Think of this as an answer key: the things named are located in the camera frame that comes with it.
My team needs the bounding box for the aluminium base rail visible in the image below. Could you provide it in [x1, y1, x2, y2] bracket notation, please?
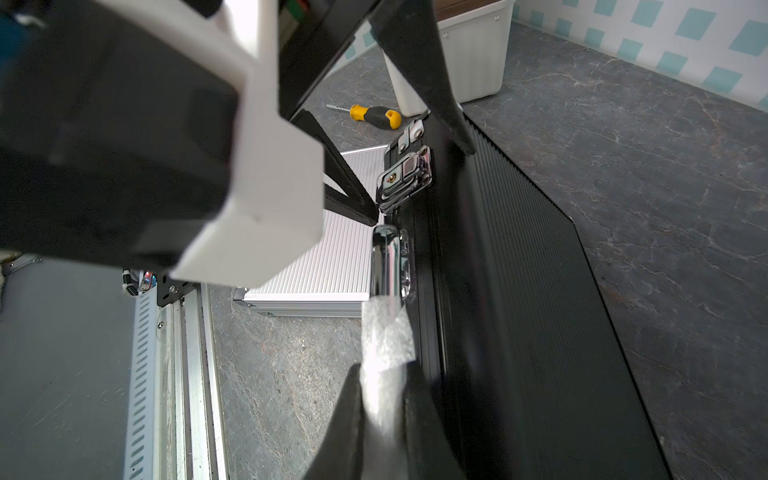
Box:
[123, 285, 228, 479]

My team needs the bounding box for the brown lid white toolbox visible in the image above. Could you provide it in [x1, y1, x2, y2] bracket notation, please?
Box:
[380, 0, 517, 118]

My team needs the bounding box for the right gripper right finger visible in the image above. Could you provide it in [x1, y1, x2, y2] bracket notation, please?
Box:
[403, 361, 466, 480]

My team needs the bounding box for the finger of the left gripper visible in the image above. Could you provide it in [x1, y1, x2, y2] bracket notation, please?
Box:
[291, 110, 379, 227]
[369, 0, 476, 155]

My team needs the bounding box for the silver poker set case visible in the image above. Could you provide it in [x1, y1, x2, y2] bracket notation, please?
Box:
[233, 210, 373, 318]

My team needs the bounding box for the black poker set case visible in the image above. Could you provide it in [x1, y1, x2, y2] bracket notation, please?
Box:
[371, 113, 671, 479]

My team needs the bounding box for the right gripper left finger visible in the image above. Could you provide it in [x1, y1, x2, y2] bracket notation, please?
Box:
[304, 363, 365, 480]

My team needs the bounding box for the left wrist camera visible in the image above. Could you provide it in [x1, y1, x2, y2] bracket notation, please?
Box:
[1, 1, 324, 287]

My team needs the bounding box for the yellow handled screwdriver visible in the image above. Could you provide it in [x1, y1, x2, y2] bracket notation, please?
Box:
[326, 104, 402, 130]

